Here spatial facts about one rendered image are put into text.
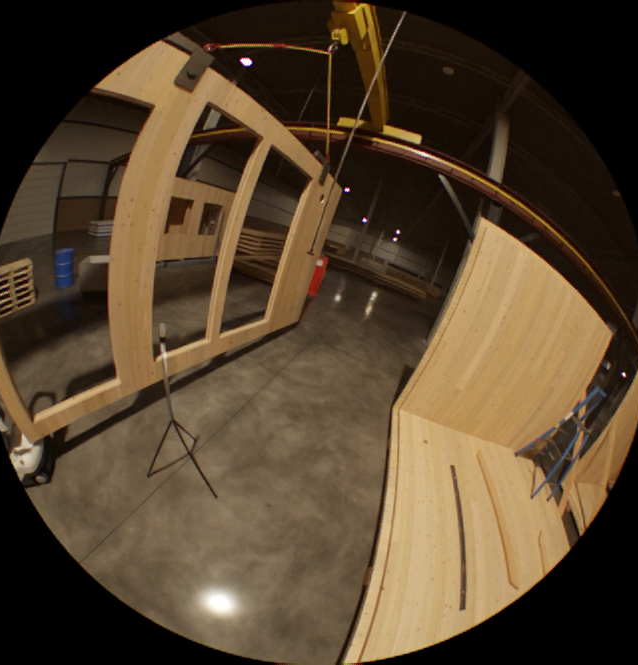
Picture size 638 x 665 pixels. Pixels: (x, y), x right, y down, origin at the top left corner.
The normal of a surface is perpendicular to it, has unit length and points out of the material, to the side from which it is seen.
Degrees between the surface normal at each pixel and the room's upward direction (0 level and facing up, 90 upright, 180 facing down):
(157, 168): 90
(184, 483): 0
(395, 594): 0
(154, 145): 90
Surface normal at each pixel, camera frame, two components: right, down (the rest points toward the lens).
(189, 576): 0.30, -0.87
